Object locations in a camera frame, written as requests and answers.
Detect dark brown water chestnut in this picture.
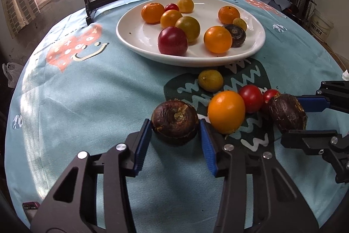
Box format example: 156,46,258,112
268,94,308,136
151,99,199,145
222,24,246,48

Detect smooth orange citrus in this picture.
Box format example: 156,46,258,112
204,26,233,54
160,10,183,29
207,91,246,135

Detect yellow spotted citrus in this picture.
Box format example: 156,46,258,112
177,0,195,14

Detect dark red plum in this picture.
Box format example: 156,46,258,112
157,26,189,56

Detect white plastic bag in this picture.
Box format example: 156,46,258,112
2,62,25,89

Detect mandarin orange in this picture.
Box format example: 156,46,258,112
141,3,165,24
218,6,241,25

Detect small yellow-green citrus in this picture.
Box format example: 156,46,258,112
198,69,224,92
233,17,247,31

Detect white plate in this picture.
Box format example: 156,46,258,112
116,0,266,68

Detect blue printed tablecloth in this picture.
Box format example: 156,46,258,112
4,0,349,233

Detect green-yellow citrus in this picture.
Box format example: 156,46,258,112
175,16,201,43

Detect red-cased smartphone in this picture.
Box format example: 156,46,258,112
22,202,41,218

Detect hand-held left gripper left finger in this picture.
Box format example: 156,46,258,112
30,118,152,233

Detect white plastic bucket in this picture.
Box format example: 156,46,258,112
309,9,334,44

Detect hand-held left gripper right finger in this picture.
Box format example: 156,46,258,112
199,118,319,233

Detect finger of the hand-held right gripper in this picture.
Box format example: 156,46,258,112
281,129,349,184
296,81,349,113

